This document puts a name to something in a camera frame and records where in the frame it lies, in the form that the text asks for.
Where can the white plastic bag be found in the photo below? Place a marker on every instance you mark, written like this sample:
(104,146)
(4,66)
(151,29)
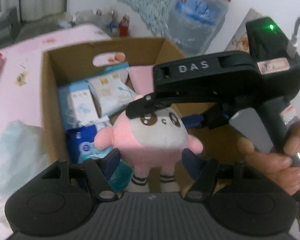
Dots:
(15,160)

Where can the clear plastic bottle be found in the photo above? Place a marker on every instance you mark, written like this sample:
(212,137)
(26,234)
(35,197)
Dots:
(112,21)

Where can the blue tissue packet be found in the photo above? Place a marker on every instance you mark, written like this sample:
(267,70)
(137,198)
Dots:
(85,142)

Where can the teal floral cloth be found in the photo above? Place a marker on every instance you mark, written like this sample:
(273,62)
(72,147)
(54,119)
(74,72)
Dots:
(145,2)

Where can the pink printed bed mat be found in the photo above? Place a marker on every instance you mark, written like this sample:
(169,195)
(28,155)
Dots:
(20,55)

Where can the white tissue pack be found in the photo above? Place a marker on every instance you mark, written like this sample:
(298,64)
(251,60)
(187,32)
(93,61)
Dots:
(107,92)

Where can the cardboard box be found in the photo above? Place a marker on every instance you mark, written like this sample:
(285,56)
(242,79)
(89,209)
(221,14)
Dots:
(50,92)

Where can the blue and white box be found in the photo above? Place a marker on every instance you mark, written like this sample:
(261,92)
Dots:
(77,102)

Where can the floral printed paper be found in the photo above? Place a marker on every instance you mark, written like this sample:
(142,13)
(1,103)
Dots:
(240,35)

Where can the red bottle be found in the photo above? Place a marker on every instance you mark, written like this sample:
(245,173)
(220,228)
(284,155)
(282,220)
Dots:
(124,26)

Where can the pink and grey plush toy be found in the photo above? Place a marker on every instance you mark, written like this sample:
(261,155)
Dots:
(150,140)

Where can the person's right hand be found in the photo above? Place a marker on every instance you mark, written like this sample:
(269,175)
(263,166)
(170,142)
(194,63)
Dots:
(270,162)

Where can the water jug in plastic bag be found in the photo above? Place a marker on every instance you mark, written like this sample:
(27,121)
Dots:
(197,17)

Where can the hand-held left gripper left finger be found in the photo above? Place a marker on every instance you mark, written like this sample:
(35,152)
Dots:
(112,162)

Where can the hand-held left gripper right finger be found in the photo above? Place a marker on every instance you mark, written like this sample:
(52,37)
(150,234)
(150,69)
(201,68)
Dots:
(190,162)

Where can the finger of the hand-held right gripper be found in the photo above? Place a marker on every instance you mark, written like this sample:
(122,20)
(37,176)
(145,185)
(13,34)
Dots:
(137,108)
(192,121)

